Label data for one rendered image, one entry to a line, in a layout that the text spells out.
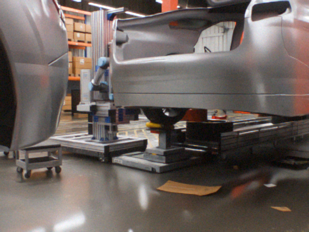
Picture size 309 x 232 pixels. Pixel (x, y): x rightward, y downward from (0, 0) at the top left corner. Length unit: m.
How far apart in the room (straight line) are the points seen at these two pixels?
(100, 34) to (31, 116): 3.94
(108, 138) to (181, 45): 1.70
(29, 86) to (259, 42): 1.73
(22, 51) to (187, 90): 1.84
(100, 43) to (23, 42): 3.93
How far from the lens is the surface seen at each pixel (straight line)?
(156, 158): 4.25
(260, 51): 2.55
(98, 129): 5.12
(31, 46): 1.22
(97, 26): 5.16
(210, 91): 2.71
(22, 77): 1.19
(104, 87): 4.77
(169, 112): 4.50
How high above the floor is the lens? 0.93
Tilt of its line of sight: 5 degrees down
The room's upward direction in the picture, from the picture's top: straight up
